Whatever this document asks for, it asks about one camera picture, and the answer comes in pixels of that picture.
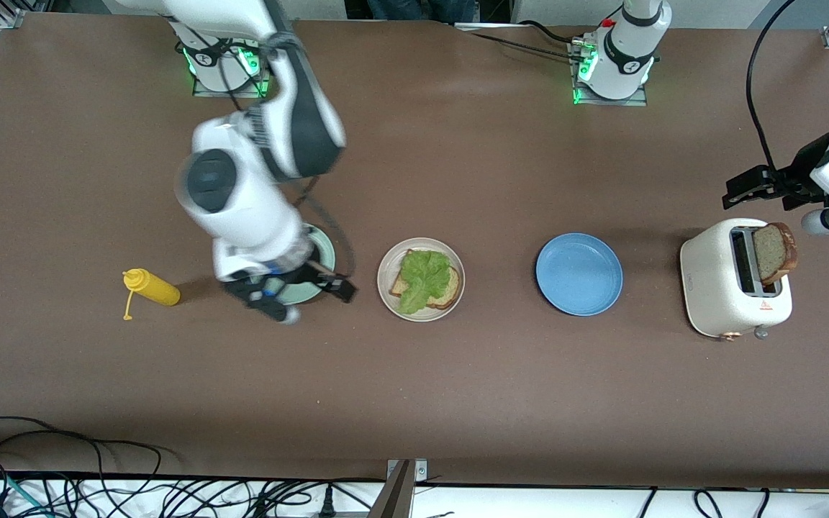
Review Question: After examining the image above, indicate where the green lettuce leaf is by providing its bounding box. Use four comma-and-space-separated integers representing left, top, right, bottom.
397, 250, 453, 315

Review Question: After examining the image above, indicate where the brown bread slice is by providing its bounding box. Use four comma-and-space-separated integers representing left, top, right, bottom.
751, 222, 799, 287
389, 249, 461, 311

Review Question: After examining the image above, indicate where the mint green plate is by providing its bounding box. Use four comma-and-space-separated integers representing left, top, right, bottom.
281, 224, 336, 305

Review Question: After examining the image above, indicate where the beige plate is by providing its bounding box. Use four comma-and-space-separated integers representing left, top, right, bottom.
376, 237, 466, 322

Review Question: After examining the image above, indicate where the blue plate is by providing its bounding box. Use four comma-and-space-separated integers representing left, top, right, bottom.
535, 232, 624, 317

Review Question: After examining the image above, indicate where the yellow squeeze bottle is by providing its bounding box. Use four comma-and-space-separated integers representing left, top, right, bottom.
122, 268, 181, 321

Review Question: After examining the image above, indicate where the white toaster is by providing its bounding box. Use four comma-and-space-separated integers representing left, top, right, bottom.
679, 218, 794, 341

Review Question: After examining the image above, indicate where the person in dark trousers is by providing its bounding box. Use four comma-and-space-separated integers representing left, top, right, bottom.
346, 0, 512, 24

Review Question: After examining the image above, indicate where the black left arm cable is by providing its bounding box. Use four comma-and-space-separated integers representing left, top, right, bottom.
746, 0, 797, 170

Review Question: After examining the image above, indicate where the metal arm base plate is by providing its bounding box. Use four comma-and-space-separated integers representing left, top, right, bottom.
568, 40, 649, 107
191, 30, 276, 99

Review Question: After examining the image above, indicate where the grey metal bracket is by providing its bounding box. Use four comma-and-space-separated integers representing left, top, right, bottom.
368, 458, 430, 518

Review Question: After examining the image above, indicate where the long thin black cable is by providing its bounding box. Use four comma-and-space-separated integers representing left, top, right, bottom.
0, 416, 104, 494
0, 430, 165, 476

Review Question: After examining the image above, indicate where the black braided base cable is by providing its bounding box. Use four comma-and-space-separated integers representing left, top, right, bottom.
454, 20, 588, 62

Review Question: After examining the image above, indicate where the teal cable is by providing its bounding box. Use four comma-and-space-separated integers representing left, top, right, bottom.
0, 468, 52, 518

